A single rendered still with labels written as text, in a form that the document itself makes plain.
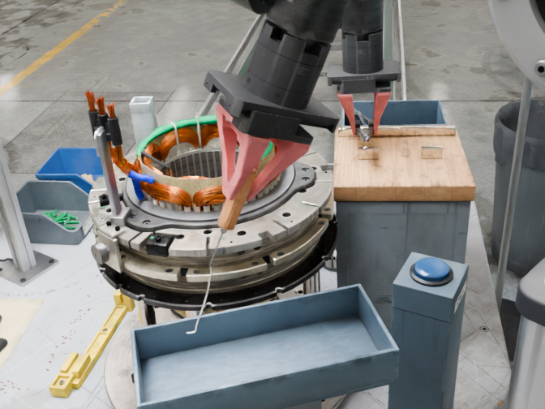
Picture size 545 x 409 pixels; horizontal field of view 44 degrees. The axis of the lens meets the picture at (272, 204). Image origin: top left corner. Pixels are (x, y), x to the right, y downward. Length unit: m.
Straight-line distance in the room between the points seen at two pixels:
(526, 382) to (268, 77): 0.33
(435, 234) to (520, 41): 0.58
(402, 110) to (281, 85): 0.69
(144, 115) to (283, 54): 0.43
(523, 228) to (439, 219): 1.55
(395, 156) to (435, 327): 0.30
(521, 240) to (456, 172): 1.57
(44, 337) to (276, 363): 0.58
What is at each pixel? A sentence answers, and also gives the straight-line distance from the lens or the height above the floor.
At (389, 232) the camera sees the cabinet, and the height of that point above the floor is 0.99.
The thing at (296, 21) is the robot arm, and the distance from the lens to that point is 0.52.
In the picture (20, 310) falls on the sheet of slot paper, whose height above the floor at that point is 0.78.
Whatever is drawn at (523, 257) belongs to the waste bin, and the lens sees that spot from 2.56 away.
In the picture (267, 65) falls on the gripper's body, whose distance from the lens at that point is 0.53.
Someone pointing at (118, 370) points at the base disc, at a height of 0.80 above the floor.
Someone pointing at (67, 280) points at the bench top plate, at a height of 0.78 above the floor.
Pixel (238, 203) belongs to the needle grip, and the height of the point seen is 1.22.
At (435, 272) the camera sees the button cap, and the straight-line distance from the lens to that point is 0.79.
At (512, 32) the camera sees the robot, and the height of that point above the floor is 1.39.
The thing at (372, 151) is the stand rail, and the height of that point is 1.08.
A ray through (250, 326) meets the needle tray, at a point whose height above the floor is 1.04.
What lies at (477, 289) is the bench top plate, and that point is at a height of 0.78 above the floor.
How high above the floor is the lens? 1.51
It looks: 30 degrees down
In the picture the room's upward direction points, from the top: 4 degrees counter-clockwise
